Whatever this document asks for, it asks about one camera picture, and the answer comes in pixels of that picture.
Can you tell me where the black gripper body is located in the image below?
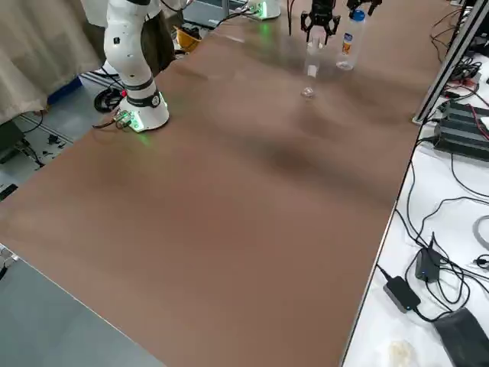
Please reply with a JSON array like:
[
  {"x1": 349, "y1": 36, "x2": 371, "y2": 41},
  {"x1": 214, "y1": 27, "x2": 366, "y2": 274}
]
[{"x1": 311, "y1": 0, "x2": 335, "y2": 16}]

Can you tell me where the clear drink bottle blue cap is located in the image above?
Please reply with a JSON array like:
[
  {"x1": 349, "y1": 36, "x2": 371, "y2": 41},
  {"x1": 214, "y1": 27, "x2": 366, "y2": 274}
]
[{"x1": 335, "y1": 8, "x2": 368, "y2": 72}]

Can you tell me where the clear condiment bottle white cap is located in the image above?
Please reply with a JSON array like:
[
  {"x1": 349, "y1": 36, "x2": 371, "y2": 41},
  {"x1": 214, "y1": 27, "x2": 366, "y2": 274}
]
[{"x1": 299, "y1": 34, "x2": 326, "y2": 99}]

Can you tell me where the grey metal case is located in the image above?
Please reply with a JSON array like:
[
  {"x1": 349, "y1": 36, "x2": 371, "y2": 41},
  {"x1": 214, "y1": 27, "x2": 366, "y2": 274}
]
[{"x1": 182, "y1": 0, "x2": 231, "y2": 31}]

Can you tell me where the yellow hard hat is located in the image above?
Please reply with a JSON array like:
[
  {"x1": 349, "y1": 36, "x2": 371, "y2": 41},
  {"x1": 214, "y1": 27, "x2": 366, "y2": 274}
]
[{"x1": 175, "y1": 27, "x2": 202, "y2": 53}]

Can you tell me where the black power supply unit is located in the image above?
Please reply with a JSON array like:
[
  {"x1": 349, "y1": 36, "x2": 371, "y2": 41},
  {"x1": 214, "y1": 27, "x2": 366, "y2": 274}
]
[
  {"x1": 444, "y1": 100, "x2": 489, "y2": 132},
  {"x1": 432, "y1": 115, "x2": 489, "y2": 164}
]

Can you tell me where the black power adapter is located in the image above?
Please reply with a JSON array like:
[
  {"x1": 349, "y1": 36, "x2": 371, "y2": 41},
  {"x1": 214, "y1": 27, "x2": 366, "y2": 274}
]
[
  {"x1": 413, "y1": 245, "x2": 441, "y2": 284},
  {"x1": 383, "y1": 274, "x2": 422, "y2": 313}
]

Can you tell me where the beige curtain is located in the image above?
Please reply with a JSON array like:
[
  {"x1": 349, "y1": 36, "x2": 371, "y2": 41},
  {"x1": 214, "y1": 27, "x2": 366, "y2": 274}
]
[{"x1": 0, "y1": 0, "x2": 108, "y2": 125}]

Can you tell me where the black pouch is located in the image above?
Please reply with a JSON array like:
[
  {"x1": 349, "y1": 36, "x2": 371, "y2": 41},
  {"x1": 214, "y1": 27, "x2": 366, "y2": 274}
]
[{"x1": 431, "y1": 307, "x2": 489, "y2": 367}]

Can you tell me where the aluminium camera post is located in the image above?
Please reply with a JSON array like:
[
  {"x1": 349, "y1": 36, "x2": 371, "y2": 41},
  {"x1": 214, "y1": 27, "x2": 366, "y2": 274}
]
[{"x1": 411, "y1": 0, "x2": 489, "y2": 126}]

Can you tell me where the black table cable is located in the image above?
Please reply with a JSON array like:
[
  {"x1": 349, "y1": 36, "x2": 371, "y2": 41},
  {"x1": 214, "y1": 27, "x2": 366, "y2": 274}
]
[{"x1": 393, "y1": 137, "x2": 489, "y2": 318}]

